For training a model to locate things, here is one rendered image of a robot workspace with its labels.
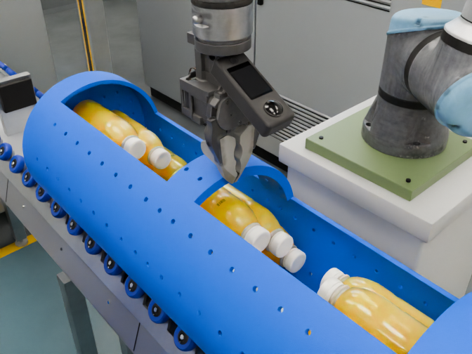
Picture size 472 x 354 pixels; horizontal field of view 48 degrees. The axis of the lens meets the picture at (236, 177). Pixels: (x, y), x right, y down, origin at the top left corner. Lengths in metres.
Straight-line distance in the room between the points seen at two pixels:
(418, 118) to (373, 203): 0.16
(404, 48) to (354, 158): 0.20
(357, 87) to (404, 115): 1.48
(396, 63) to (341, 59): 1.53
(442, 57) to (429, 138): 0.20
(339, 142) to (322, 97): 1.59
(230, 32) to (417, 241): 0.46
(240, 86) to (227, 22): 0.08
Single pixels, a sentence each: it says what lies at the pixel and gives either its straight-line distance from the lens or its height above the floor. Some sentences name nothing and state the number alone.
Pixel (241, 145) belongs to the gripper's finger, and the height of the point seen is 1.28.
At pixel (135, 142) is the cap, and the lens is 0.99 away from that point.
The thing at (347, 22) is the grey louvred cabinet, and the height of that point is 0.93.
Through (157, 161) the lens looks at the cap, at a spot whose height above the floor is 1.11.
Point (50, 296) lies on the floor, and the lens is 2.39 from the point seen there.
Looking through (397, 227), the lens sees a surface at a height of 1.10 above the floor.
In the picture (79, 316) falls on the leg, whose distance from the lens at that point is 1.62.
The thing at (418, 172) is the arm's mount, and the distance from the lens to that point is 0.93.
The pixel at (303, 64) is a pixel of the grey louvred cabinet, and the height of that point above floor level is 0.67.
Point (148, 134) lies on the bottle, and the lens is 1.07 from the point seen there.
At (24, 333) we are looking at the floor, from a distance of 2.29.
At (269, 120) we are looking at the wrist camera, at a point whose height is 1.36.
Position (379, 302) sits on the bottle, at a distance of 0.67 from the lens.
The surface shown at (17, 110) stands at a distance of 1.57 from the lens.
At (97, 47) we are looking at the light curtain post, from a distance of 1.77.
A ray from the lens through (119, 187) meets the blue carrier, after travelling 0.84.
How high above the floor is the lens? 1.67
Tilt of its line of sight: 35 degrees down
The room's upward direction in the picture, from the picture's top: straight up
